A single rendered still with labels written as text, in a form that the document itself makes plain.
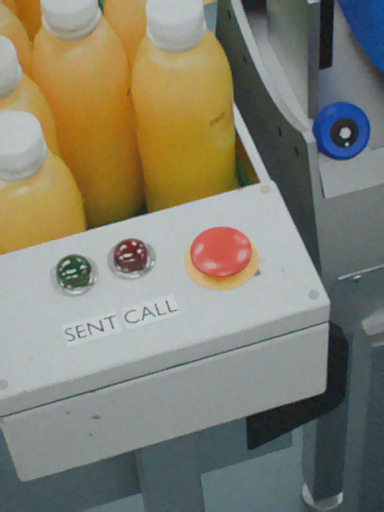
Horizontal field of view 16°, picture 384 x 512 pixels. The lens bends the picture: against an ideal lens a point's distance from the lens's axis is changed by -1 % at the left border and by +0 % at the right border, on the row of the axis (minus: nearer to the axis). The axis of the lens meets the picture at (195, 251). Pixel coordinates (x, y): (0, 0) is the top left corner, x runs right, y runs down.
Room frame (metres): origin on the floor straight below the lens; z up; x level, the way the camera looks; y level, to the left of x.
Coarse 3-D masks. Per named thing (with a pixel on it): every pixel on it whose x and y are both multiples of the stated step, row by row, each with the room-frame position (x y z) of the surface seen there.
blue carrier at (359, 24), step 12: (348, 0) 0.82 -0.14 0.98; (360, 0) 0.80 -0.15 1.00; (372, 0) 0.78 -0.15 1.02; (348, 12) 0.82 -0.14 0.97; (360, 12) 0.80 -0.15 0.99; (372, 12) 0.78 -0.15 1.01; (348, 24) 0.82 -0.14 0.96; (360, 24) 0.80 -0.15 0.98; (372, 24) 0.77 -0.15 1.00; (360, 36) 0.80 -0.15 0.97; (372, 36) 0.77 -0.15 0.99; (372, 48) 0.77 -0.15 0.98; (372, 60) 0.77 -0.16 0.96
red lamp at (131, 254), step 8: (128, 240) 0.49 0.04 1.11; (136, 240) 0.49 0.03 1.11; (120, 248) 0.49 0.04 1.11; (128, 248) 0.49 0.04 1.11; (136, 248) 0.49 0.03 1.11; (144, 248) 0.49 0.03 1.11; (112, 256) 0.49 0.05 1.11; (120, 256) 0.48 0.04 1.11; (128, 256) 0.48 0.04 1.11; (136, 256) 0.48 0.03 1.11; (144, 256) 0.48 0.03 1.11; (120, 264) 0.48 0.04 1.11; (128, 264) 0.48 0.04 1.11; (136, 264) 0.48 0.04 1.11; (144, 264) 0.48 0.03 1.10
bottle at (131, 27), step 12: (108, 0) 0.75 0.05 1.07; (120, 0) 0.74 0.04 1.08; (132, 0) 0.74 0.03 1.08; (144, 0) 0.73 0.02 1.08; (108, 12) 0.75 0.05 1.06; (120, 12) 0.74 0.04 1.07; (132, 12) 0.73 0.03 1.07; (144, 12) 0.73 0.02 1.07; (120, 24) 0.73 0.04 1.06; (132, 24) 0.73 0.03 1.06; (144, 24) 0.73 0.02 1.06; (120, 36) 0.73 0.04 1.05; (132, 36) 0.73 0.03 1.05; (132, 48) 0.73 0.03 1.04; (132, 60) 0.73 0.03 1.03
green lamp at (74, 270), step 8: (64, 256) 0.49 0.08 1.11; (72, 256) 0.48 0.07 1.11; (80, 256) 0.48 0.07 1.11; (56, 264) 0.48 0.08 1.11; (64, 264) 0.48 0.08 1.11; (72, 264) 0.48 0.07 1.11; (80, 264) 0.48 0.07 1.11; (88, 264) 0.48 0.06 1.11; (56, 272) 0.48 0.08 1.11; (64, 272) 0.47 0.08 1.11; (72, 272) 0.47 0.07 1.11; (80, 272) 0.47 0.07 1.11; (88, 272) 0.47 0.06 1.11; (56, 280) 0.47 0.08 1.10; (64, 280) 0.47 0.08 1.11; (72, 280) 0.47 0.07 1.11; (80, 280) 0.47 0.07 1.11; (88, 280) 0.47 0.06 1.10
